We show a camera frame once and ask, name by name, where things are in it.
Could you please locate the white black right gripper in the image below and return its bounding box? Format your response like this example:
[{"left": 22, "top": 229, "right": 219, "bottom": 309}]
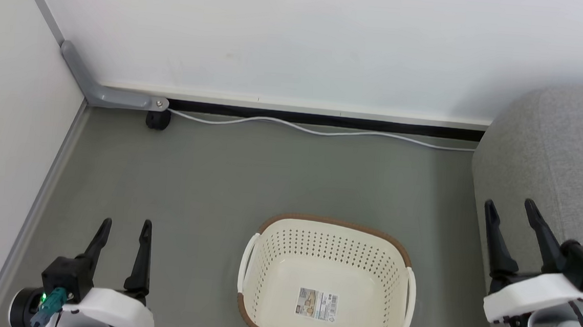
[{"left": 476, "top": 195, "right": 583, "bottom": 327}]

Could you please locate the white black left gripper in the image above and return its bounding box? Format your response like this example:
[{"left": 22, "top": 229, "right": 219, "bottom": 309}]
[{"left": 57, "top": 213, "right": 163, "bottom": 327}]

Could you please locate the white perforated basket brown rim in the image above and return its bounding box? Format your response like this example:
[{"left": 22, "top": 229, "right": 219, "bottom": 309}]
[{"left": 233, "top": 209, "right": 422, "bottom": 327}]

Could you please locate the grey floor skirting strip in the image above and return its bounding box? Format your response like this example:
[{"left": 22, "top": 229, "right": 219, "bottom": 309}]
[{"left": 0, "top": 94, "right": 92, "bottom": 327}]

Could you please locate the grey fabric sofa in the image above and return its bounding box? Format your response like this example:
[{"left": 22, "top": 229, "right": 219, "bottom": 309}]
[{"left": 460, "top": 77, "right": 583, "bottom": 327}]

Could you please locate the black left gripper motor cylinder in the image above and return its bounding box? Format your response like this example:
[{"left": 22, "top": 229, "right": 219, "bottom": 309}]
[{"left": 8, "top": 286, "right": 48, "bottom": 327}]

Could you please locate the black caster wheel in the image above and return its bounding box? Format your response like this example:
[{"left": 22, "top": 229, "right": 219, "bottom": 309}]
[{"left": 144, "top": 108, "right": 173, "bottom": 132}]

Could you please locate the paper barcode label sticker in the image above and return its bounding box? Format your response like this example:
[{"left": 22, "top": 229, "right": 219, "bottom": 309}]
[{"left": 295, "top": 286, "right": 340, "bottom": 323}]

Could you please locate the white baseboard ledge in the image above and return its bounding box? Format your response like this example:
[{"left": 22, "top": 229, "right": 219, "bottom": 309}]
[{"left": 98, "top": 83, "right": 494, "bottom": 133}]

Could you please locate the teal left cable connector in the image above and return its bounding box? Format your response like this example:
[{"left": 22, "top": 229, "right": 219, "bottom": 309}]
[{"left": 29, "top": 285, "right": 70, "bottom": 327}]

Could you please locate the grey frame leg with caster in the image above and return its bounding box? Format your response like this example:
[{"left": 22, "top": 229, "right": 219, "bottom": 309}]
[{"left": 56, "top": 40, "right": 174, "bottom": 113}]

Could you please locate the white floor cable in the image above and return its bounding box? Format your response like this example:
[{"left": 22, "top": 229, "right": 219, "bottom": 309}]
[{"left": 165, "top": 107, "right": 479, "bottom": 154}]

